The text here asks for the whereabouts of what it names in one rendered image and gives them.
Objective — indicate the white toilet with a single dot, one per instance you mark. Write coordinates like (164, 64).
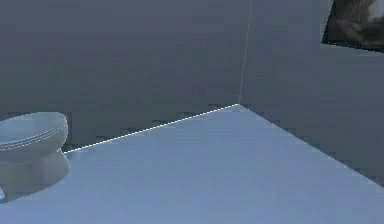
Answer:
(31, 143)

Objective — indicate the dark framed wall picture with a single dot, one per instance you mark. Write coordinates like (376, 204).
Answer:
(358, 23)

